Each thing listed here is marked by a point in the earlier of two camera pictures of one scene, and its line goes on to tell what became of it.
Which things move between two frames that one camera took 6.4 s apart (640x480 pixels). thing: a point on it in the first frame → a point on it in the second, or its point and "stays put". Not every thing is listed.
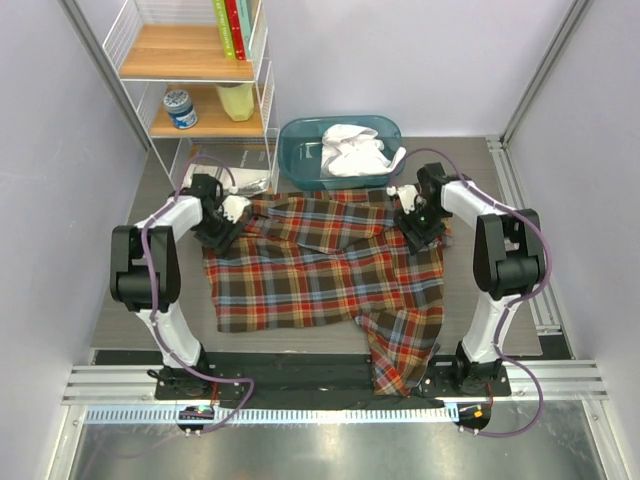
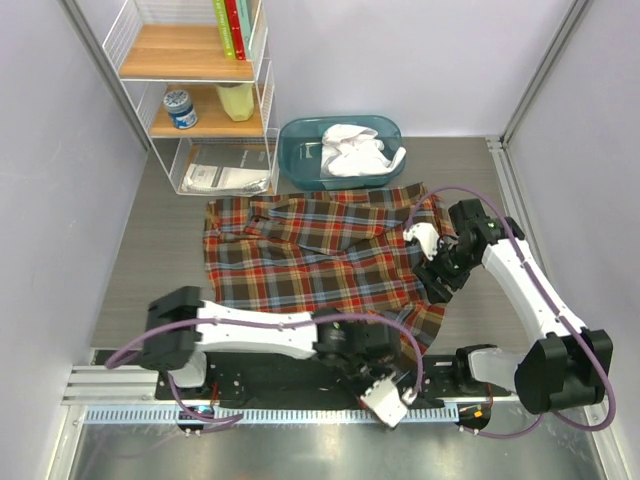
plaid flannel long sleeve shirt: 332,257 stays put
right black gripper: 407,225 → 428,272
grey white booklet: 242,167 stays put
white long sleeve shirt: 348,150 stays put
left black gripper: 222,243 → 381,368
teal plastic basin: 300,141 stays put
